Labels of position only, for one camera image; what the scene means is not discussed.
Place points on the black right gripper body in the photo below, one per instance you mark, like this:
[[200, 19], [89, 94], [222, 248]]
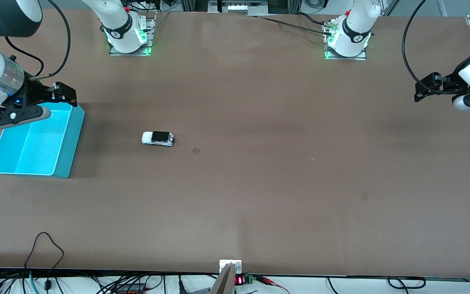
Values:
[[36, 93]]

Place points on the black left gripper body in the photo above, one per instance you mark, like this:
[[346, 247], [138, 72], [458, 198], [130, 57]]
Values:
[[449, 85]]

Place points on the white jeep toy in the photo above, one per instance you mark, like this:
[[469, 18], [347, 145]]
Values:
[[158, 139]]

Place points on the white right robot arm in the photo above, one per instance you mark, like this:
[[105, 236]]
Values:
[[120, 28]]

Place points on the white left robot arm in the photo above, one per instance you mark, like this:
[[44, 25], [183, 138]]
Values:
[[353, 32]]

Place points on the teal plastic bin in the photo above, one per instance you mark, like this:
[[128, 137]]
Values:
[[35, 147]]

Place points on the grey box with white lights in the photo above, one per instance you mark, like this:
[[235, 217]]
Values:
[[238, 6]]

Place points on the black orange power strip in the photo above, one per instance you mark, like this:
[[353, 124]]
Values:
[[131, 290]]

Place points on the red digit display module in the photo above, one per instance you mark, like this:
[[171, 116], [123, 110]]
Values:
[[240, 280]]

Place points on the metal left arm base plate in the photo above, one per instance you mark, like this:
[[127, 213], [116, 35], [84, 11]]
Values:
[[363, 55]]

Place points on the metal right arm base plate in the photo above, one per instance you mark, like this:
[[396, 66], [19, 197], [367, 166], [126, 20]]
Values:
[[150, 41]]

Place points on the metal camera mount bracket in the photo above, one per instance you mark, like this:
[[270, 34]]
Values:
[[227, 271]]

